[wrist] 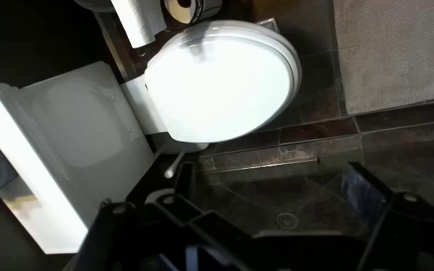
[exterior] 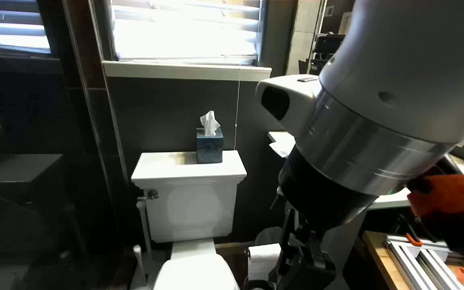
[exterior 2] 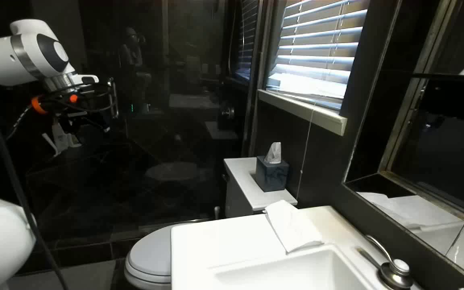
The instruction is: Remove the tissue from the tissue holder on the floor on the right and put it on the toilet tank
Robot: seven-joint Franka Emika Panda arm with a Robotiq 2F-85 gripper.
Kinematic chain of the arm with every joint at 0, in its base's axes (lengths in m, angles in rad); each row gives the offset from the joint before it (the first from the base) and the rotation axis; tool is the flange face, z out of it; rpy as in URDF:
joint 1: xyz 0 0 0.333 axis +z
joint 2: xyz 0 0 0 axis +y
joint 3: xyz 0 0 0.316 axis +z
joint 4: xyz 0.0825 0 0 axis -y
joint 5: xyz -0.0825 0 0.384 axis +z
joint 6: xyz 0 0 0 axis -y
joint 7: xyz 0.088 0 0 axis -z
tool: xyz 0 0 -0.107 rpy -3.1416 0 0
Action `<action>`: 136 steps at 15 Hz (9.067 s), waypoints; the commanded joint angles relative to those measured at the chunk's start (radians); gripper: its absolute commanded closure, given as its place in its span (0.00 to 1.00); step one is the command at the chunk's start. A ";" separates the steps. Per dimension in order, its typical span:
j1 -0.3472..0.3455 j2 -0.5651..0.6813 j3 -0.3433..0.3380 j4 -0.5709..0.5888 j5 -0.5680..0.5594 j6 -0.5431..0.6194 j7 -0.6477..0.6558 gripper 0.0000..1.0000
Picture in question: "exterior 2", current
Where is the folded white towel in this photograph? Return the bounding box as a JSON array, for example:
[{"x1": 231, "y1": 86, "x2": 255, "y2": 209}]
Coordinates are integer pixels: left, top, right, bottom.
[{"x1": 263, "y1": 198, "x2": 326, "y2": 254}]

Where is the white countertop shelf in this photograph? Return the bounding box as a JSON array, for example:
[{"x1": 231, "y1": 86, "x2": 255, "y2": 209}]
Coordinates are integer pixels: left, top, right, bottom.
[{"x1": 223, "y1": 156, "x2": 300, "y2": 212}]

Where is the white toilet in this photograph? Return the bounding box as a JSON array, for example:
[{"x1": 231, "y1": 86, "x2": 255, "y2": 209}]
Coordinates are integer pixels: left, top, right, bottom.
[{"x1": 123, "y1": 223, "x2": 176, "y2": 290}]

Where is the dark blue tissue box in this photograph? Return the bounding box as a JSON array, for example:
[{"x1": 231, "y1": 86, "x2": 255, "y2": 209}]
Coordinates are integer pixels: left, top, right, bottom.
[{"x1": 253, "y1": 156, "x2": 292, "y2": 193}]

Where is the white cabinet under shelf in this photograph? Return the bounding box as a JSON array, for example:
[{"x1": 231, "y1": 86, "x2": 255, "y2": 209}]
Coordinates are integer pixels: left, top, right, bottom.
[{"x1": 221, "y1": 170, "x2": 255, "y2": 218}]

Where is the small dark window blind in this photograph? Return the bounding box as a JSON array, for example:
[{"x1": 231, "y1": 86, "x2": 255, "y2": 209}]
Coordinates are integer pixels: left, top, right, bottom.
[{"x1": 234, "y1": 0, "x2": 261, "y2": 82}]

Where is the thin blind cord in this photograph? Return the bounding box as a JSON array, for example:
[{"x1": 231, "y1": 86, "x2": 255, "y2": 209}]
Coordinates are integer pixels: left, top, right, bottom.
[{"x1": 295, "y1": 119, "x2": 313, "y2": 199}]

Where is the white facial tissue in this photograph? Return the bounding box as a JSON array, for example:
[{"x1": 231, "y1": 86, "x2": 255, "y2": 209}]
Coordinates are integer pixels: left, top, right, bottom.
[{"x1": 265, "y1": 140, "x2": 284, "y2": 165}]

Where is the large white window blind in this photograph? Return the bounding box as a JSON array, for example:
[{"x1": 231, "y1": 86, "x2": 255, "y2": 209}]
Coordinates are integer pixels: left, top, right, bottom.
[{"x1": 265, "y1": 0, "x2": 373, "y2": 112}]

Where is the chrome sink faucet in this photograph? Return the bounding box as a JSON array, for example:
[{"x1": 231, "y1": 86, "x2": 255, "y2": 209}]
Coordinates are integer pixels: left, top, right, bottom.
[{"x1": 356, "y1": 244, "x2": 416, "y2": 290}]

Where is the white sink vanity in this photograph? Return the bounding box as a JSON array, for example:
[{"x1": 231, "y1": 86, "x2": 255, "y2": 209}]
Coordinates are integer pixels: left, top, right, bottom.
[{"x1": 170, "y1": 204, "x2": 422, "y2": 290}]

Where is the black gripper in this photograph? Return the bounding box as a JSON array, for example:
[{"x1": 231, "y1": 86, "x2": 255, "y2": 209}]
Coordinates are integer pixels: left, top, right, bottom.
[{"x1": 49, "y1": 78, "x2": 121, "y2": 135}]

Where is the framed wall mirror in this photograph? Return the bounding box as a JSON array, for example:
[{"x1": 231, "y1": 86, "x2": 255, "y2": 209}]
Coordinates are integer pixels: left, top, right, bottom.
[{"x1": 342, "y1": 0, "x2": 464, "y2": 290}]

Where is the white window sill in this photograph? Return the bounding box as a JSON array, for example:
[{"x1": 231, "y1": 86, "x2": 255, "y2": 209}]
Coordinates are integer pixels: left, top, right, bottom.
[{"x1": 257, "y1": 86, "x2": 348, "y2": 136}]

